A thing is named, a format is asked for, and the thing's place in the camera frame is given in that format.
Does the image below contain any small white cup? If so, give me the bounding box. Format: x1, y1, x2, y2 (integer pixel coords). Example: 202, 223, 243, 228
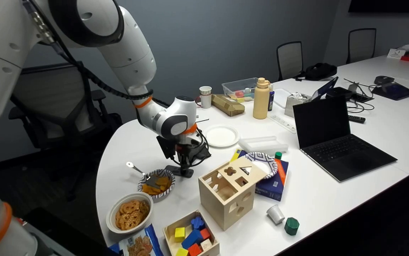
266, 204, 286, 225

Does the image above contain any orange marker green cap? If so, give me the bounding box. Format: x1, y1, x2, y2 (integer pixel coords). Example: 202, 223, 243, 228
274, 151, 287, 186

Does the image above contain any white power strip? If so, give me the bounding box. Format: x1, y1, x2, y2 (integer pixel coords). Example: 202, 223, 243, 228
269, 113, 298, 134

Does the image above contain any patterned paper bowl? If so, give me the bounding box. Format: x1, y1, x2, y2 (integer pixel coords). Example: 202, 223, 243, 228
137, 169, 176, 203

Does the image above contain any metal spoon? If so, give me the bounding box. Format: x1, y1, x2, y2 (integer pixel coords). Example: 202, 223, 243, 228
126, 161, 152, 179

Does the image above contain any grey mesh chair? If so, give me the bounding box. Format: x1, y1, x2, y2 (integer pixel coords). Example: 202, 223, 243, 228
276, 41, 304, 82
346, 28, 377, 65

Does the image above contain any heap of pretzels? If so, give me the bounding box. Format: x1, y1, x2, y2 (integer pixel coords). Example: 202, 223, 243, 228
115, 199, 151, 231

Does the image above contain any clear plastic tray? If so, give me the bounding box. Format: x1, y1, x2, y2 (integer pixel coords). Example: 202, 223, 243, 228
238, 136, 289, 156

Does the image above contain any white bowl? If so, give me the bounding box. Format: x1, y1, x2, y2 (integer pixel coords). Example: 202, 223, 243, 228
106, 192, 154, 234

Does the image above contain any tan cardboard box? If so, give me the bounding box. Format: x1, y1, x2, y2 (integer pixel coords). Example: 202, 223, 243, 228
211, 94, 246, 117

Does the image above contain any white mug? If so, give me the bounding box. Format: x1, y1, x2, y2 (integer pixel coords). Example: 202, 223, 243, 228
199, 86, 213, 109

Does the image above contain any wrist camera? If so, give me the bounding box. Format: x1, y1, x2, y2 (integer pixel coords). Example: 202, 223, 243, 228
156, 135, 177, 160

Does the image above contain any green block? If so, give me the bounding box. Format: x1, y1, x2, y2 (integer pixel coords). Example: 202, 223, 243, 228
284, 217, 300, 236

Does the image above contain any blue snack bag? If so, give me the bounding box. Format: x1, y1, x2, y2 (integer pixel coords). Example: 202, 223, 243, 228
108, 224, 164, 256

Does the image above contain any blue tablet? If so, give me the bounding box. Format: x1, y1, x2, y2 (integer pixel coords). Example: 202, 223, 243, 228
310, 76, 339, 102

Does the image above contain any black cable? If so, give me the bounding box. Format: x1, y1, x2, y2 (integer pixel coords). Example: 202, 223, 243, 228
343, 78, 376, 114

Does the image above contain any white card box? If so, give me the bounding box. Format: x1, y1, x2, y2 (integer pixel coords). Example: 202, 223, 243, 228
387, 44, 409, 59

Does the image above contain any wooden block tray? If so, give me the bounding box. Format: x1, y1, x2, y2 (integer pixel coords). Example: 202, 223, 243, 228
162, 210, 221, 256

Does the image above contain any silver tissue box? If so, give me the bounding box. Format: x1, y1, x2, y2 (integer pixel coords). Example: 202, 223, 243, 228
284, 91, 312, 118

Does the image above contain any heap of orange crackers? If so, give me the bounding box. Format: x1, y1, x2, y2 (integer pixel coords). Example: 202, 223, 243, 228
142, 176, 172, 196

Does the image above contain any blue book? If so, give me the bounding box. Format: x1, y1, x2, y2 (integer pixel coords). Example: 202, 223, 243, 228
230, 149, 290, 202

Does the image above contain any wooden shape sorter box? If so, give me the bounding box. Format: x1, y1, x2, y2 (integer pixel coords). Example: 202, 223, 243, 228
198, 156, 267, 232

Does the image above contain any wall screen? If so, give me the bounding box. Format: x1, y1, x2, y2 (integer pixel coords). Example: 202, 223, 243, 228
348, 0, 409, 14

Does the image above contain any blue long block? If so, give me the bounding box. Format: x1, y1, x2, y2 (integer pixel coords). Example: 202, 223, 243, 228
181, 229, 204, 250

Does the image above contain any black office chair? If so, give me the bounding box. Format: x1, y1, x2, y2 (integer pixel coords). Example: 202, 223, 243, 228
8, 62, 123, 200

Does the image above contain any black device box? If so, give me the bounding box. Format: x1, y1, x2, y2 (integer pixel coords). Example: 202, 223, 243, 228
325, 86, 354, 101

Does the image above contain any black laptop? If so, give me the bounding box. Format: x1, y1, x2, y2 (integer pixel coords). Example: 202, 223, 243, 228
292, 95, 398, 183

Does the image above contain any tan water bottle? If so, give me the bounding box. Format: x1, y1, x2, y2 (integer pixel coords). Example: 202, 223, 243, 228
253, 77, 271, 120

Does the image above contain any black notebook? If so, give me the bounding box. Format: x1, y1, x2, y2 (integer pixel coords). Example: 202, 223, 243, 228
371, 82, 409, 101

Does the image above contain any black pouch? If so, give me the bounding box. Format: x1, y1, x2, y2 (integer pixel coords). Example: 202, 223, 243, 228
373, 75, 395, 86

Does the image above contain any black bag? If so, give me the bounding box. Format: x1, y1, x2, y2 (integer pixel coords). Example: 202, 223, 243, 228
295, 63, 338, 82

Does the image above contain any small blue bottle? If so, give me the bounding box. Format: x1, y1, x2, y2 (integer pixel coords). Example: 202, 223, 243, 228
268, 83, 276, 112

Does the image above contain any clear plastic bin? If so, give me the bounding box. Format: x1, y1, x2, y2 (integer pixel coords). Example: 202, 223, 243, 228
221, 77, 259, 103

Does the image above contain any patterned paper plate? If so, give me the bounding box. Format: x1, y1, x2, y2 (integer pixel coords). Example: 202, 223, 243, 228
244, 151, 279, 180

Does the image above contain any white paper plate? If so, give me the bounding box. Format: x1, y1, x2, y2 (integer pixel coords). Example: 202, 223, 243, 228
203, 124, 240, 149

